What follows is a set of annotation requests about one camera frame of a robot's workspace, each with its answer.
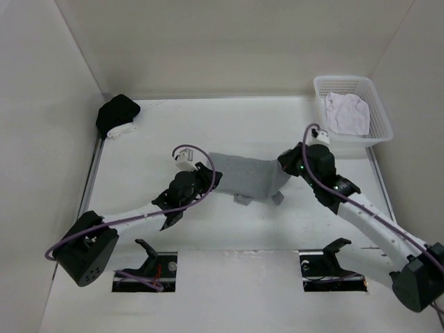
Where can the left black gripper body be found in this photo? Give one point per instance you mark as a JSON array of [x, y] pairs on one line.
[[195, 191]]

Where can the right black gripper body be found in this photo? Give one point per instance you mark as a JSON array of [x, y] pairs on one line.
[[306, 177]]

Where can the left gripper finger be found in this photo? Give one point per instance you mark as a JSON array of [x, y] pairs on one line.
[[206, 179], [162, 200]]

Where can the grey tank top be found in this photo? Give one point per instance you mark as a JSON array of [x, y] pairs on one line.
[[249, 179]]

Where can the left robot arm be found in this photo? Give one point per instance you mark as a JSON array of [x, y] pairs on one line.
[[86, 249]]

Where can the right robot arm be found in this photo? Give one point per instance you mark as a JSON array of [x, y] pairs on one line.
[[412, 269]]

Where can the pale pink tank top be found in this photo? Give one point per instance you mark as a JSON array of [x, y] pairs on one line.
[[347, 114]]

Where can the white folded tank top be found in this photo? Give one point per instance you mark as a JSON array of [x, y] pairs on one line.
[[123, 129]]

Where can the black folded tank top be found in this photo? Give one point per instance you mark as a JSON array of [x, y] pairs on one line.
[[120, 110]]

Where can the white plastic basket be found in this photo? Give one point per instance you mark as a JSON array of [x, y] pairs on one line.
[[380, 129]]

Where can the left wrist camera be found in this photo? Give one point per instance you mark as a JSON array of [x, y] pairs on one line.
[[184, 160]]

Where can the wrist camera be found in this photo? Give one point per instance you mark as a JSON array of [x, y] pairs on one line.
[[184, 160], [319, 136]]

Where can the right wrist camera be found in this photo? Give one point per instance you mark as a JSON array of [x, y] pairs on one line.
[[319, 136]]

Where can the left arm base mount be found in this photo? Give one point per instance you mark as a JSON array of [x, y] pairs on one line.
[[144, 271]]

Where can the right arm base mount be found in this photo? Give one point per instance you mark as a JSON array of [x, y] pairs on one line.
[[321, 271]]

